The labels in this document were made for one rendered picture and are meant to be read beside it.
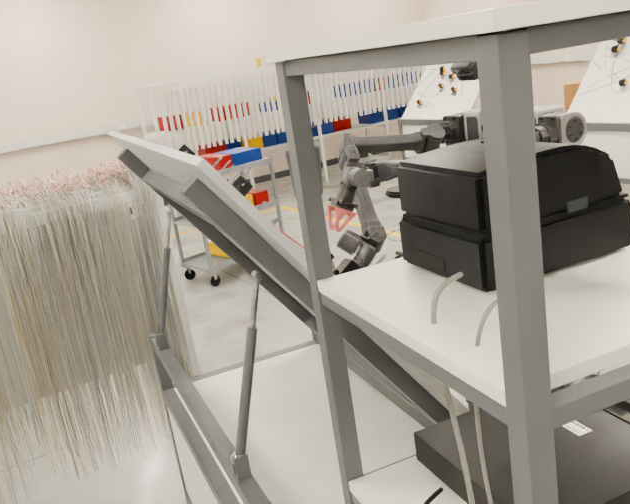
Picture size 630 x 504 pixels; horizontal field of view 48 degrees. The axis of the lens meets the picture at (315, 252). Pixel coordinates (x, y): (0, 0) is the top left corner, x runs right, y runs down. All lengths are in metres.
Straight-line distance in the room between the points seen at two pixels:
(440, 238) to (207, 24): 9.90
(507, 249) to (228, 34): 10.38
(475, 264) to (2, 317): 1.95
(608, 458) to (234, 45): 10.10
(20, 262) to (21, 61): 7.68
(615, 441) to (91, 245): 1.92
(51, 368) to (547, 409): 2.22
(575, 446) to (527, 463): 0.53
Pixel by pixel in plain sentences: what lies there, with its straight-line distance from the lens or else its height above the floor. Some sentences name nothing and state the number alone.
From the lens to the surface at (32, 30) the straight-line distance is 10.25.
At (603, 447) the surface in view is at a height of 1.12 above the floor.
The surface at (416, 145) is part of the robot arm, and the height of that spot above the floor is 1.43.
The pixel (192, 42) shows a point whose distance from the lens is 10.80.
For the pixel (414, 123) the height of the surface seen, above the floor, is 0.82.
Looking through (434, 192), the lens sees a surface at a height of 1.60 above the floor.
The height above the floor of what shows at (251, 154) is 1.04.
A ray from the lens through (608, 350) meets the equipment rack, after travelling 0.89.
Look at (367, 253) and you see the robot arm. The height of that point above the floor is 1.18.
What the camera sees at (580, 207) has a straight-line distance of 1.14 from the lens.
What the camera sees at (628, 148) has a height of 0.66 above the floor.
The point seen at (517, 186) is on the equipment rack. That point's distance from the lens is 0.70.
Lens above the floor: 1.84
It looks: 16 degrees down
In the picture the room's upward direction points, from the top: 9 degrees counter-clockwise
